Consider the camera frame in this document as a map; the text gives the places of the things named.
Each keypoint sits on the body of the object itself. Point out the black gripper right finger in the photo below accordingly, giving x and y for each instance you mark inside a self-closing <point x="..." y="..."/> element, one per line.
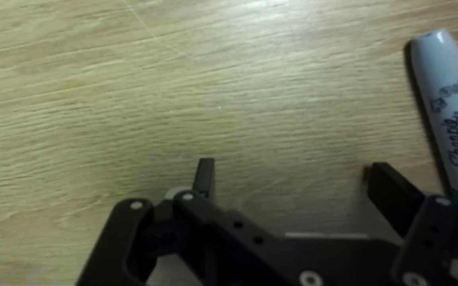
<point x="430" y="227"/>

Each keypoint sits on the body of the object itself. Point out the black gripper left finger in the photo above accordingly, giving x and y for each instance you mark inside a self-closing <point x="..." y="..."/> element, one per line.
<point x="187" y="232"/>

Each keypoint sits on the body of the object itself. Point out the grey Sharpie marker green cap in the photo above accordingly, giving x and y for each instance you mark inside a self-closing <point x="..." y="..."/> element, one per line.
<point x="449" y="116"/>

